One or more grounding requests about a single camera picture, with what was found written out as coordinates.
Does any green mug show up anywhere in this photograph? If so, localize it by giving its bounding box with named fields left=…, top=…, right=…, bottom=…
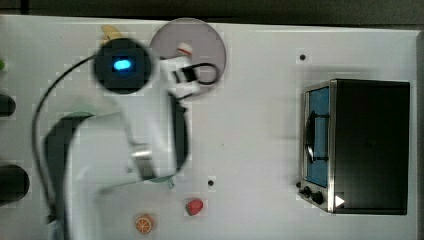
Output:
left=150, top=175, right=175, bottom=189

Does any green lime toy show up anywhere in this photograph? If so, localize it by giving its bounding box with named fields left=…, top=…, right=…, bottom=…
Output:
left=0, top=59, right=6, bottom=71

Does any black cylinder cup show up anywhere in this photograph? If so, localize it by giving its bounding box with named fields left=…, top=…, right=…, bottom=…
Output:
left=0, top=164, right=30, bottom=206

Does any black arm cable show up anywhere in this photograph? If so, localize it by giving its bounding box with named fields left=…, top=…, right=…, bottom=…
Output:
left=31, top=54, right=221, bottom=221

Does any grey round plate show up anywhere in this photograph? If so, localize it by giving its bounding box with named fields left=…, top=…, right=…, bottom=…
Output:
left=150, top=18, right=226, bottom=97

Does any small black cylinder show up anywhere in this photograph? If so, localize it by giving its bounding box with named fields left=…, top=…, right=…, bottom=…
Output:
left=0, top=95, right=16, bottom=117

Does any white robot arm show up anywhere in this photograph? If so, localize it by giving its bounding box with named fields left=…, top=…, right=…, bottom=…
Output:
left=43, top=38, right=195, bottom=240

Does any black toaster oven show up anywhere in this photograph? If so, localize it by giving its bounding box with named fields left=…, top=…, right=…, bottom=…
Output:
left=296, top=79, right=411, bottom=215

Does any orange slice toy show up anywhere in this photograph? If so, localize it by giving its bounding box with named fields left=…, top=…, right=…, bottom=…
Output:
left=135, top=214, right=154, bottom=234

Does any red strawberry toy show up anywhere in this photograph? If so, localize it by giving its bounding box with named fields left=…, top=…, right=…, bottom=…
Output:
left=185, top=199, right=204, bottom=216

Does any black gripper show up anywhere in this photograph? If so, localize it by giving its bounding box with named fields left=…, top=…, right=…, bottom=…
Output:
left=160, top=55, right=200, bottom=99

